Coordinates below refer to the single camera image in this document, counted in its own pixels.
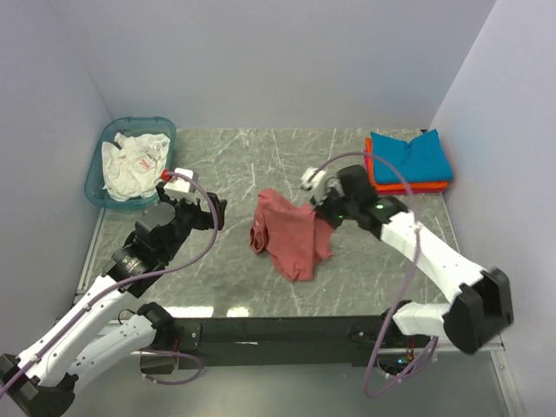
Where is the folded magenta t-shirt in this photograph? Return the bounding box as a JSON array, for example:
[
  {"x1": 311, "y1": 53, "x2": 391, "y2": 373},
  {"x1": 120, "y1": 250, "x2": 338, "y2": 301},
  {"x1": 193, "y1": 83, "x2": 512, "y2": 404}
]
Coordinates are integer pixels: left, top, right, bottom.
[{"x1": 364, "y1": 149, "x2": 375, "y2": 186}]

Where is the dusty red t-shirt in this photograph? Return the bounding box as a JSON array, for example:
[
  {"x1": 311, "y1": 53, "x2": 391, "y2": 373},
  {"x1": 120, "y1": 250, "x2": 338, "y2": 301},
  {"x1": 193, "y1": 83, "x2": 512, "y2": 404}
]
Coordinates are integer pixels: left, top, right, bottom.
[{"x1": 250, "y1": 189, "x2": 334, "y2": 282}]

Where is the teal plastic bin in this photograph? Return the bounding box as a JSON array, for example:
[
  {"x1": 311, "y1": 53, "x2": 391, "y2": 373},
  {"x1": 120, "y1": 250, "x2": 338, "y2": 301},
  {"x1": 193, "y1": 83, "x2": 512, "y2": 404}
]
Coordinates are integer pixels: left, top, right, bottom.
[{"x1": 84, "y1": 116, "x2": 176, "y2": 210}]

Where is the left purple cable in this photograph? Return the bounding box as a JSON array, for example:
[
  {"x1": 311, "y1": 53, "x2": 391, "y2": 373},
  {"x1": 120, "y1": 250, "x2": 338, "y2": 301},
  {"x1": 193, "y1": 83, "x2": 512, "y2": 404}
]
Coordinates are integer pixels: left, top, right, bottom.
[{"x1": 0, "y1": 169, "x2": 221, "y2": 387}]

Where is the black base beam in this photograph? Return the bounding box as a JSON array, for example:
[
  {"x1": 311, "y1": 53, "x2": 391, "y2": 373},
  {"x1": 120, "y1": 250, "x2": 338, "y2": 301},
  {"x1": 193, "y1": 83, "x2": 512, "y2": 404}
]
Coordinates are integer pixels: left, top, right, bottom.
[{"x1": 138, "y1": 314, "x2": 418, "y2": 374}]

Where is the aluminium frame rail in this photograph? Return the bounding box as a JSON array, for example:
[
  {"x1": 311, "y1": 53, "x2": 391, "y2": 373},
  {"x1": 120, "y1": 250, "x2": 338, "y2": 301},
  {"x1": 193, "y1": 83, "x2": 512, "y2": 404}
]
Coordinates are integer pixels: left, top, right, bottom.
[{"x1": 72, "y1": 208, "x2": 106, "y2": 305}]

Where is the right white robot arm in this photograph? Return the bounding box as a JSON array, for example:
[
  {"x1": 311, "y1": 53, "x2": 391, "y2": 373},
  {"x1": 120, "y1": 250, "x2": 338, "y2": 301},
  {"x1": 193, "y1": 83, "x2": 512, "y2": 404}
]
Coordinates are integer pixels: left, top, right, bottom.
[{"x1": 301, "y1": 165, "x2": 514, "y2": 354}]

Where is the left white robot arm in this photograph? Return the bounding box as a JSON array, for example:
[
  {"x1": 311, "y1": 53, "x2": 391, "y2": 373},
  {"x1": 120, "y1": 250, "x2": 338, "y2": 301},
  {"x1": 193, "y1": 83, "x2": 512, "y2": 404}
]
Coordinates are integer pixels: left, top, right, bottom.
[{"x1": 1, "y1": 192, "x2": 228, "y2": 416}]

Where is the folded orange t-shirt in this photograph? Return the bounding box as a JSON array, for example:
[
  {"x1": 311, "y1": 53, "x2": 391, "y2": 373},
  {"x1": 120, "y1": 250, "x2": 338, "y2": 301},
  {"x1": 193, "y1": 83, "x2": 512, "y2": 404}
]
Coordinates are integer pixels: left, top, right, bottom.
[{"x1": 365, "y1": 135, "x2": 450, "y2": 195}]

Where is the folded blue t-shirt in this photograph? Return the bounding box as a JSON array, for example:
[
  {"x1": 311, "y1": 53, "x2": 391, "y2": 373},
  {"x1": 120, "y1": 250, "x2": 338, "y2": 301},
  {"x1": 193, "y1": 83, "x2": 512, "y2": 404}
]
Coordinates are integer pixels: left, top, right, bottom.
[{"x1": 371, "y1": 129, "x2": 453, "y2": 182}]

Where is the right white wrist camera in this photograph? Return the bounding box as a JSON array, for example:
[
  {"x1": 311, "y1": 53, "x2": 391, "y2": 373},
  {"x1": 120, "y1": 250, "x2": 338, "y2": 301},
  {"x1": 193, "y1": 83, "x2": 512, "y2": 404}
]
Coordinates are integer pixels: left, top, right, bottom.
[{"x1": 300, "y1": 167, "x2": 328, "y2": 199}]

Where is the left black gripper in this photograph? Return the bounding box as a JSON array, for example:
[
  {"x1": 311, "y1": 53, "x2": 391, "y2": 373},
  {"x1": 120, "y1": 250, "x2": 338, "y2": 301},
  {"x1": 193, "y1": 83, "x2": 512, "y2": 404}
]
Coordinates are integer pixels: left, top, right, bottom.
[{"x1": 156, "y1": 182, "x2": 227, "y2": 261}]

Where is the crumpled white t-shirt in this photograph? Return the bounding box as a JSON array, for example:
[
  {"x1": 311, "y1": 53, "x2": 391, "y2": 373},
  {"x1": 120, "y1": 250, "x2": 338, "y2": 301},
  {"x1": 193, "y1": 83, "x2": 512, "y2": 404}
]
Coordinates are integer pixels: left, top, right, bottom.
[{"x1": 101, "y1": 133, "x2": 170, "y2": 202}]

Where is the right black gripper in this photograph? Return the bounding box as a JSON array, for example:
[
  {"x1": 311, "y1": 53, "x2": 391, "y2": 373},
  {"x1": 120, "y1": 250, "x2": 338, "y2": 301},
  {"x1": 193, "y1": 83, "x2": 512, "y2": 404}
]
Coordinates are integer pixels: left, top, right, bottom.
[{"x1": 310, "y1": 183, "x2": 358, "y2": 230}]

